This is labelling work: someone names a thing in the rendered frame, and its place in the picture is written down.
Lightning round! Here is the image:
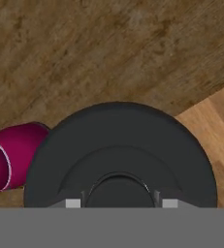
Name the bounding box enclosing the magenta cup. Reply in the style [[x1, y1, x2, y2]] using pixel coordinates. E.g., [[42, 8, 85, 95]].
[[0, 121, 51, 196]]

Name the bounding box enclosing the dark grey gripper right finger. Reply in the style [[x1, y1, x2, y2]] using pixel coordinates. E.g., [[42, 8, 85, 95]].
[[153, 187, 199, 209]]

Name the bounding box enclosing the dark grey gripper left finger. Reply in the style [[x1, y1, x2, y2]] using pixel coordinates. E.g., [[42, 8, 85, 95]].
[[48, 189, 86, 209]]

